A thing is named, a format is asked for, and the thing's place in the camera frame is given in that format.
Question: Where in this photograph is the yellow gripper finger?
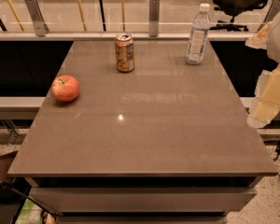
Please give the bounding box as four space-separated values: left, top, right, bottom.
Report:
245 21 272 49
246 64 280 129

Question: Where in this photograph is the orange soda can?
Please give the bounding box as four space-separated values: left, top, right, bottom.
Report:
115 33 134 72

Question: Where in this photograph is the black office chair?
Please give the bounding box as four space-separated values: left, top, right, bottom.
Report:
211 0 268 32

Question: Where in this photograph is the clear plastic water bottle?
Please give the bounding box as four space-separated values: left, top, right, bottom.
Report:
186 3 211 64

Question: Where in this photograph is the red apple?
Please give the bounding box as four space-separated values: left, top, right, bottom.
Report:
50 75 79 102

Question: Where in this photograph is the grey table drawer front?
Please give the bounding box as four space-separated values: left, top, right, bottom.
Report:
31 188 256 213

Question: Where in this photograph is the metal railing bracket right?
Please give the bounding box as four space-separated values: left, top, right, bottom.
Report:
259 0 280 30

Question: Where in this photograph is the metal railing bracket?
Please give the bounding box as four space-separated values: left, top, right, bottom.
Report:
259 0 280 30
24 0 49 37
148 0 160 37

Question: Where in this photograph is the metal railing bracket middle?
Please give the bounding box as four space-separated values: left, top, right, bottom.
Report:
148 0 160 37

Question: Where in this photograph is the metal railing bracket left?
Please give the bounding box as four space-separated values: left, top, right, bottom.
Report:
24 0 49 37

